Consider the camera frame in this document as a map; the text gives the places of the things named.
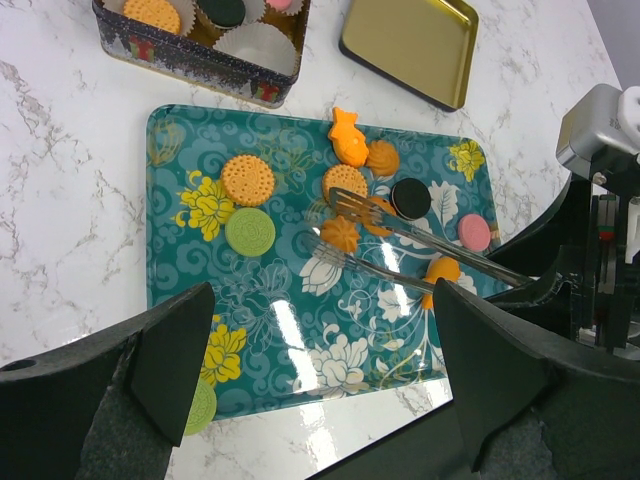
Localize orange dotted cookie packed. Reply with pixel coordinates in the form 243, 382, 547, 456
123, 0, 181, 34

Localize metal tongs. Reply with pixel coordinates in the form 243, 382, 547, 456
329, 187, 533, 287

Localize dark square cookie tin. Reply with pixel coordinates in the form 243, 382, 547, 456
92, 1, 310, 108

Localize green sandwich cookie upper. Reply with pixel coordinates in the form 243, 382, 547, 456
225, 207, 276, 257

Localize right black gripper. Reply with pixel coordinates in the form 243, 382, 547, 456
488, 149, 639, 353

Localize white paper cup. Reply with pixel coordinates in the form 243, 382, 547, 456
103, 0, 195, 36
213, 22, 296, 75
194, 0, 266, 30
265, 0, 304, 16

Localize orange dotted round cookie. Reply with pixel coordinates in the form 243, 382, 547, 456
322, 164, 368, 202

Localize white paper cup top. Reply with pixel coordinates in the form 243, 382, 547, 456
103, 0, 195, 36

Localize white paper cup centre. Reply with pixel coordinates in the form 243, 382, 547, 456
194, 0, 266, 30

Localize green sandwich cookie edge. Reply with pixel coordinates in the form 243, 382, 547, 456
184, 379, 217, 436

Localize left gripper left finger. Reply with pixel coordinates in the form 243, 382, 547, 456
1, 283, 215, 479

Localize gold tin lid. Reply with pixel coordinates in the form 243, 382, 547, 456
339, 0, 479, 112

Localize orange fish cookie top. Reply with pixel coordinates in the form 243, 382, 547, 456
328, 107, 369, 168

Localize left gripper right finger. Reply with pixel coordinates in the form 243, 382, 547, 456
320, 280, 639, 479

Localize white paper cup right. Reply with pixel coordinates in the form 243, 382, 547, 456
265, 0, 304, 16

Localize orange swirl cookie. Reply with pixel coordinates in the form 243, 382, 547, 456
365, 140, 400, 177
320, 215, 360, 253

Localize black sandwich cookie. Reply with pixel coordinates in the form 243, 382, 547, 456
196, 0, 246, 29
389, 178, 432, 221

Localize orange chip cookie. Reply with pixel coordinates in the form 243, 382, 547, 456
362, 196, 396, 237

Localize orange fish cookie bottom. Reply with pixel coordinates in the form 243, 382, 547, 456
420, 256, 462, 311

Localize pink sandwich cookie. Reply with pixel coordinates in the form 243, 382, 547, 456
266, 0, 292, 12
458, 214, 491, 252

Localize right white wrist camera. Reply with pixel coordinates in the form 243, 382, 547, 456
556, 84, 639, 180

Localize orange fish cookie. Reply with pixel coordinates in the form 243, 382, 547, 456
328, 107, 369, 168
420, 256, 462, 311

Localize teal floral tray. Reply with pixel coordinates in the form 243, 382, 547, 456
145, 103, 502, 421

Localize white paper cup bottom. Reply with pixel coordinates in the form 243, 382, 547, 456
213, 22, 296, 75

